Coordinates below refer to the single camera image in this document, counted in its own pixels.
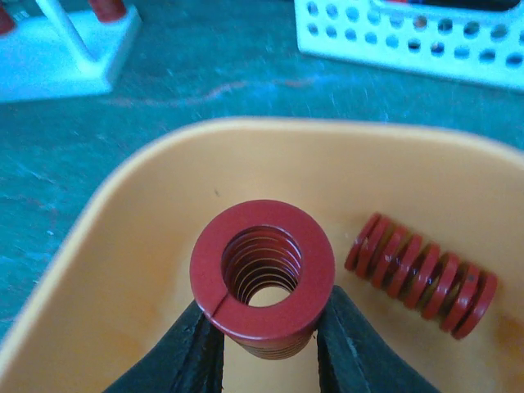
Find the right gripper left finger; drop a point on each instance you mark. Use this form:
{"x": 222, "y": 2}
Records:
{"x": 188, "y": 358}

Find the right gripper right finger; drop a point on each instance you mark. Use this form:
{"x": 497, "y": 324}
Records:
{"x": 352, "y": 357}

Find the red cylinder bushing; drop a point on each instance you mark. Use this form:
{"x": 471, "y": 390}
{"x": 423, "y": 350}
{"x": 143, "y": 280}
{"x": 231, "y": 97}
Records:
{"x": 262, "y": 272}

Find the white peg base plate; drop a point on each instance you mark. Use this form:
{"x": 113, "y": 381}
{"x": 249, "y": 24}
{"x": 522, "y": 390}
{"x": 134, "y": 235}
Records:
{"x": 63, "y": 54}

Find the red spring top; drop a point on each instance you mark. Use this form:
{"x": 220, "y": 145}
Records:
{"x": 438, "y": 284}

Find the orange plastic tray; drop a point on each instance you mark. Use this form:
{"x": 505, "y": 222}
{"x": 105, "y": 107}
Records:
{"x": 120, "y": 279}

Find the white plastic basket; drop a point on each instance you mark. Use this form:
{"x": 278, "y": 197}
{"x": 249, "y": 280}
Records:
{"x": 470, "y": 45}

